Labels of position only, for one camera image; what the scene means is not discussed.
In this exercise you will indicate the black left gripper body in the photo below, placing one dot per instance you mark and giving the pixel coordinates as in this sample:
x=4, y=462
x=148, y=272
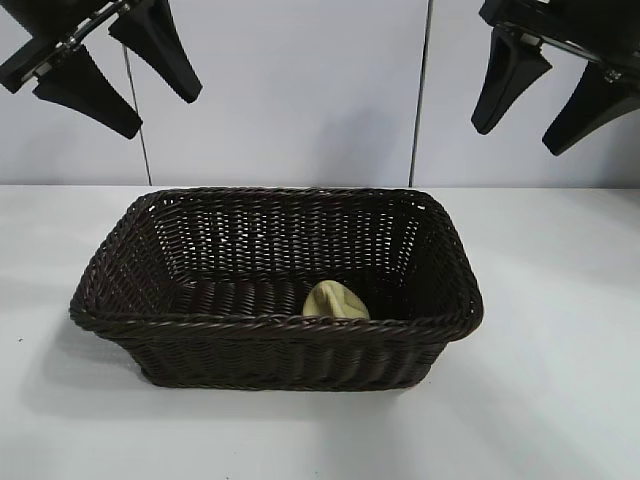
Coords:
x=30, y=55

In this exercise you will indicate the pale yellow egg yolk pastry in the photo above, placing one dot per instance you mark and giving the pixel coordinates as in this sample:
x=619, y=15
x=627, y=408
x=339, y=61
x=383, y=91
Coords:
x=335, y=302

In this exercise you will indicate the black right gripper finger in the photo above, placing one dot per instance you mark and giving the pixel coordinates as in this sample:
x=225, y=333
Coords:
x=505, y=75
x=595, y=110

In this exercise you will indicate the dark brown woven wicker basket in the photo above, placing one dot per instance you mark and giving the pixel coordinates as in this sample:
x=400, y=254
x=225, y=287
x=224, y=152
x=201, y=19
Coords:
x=280, y=350

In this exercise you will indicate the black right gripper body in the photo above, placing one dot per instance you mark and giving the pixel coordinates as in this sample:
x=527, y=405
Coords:
x=575, y=25

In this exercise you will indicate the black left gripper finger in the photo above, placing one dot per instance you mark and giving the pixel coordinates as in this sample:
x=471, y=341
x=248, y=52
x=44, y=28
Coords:
x=157, y=45
x=90, y=95

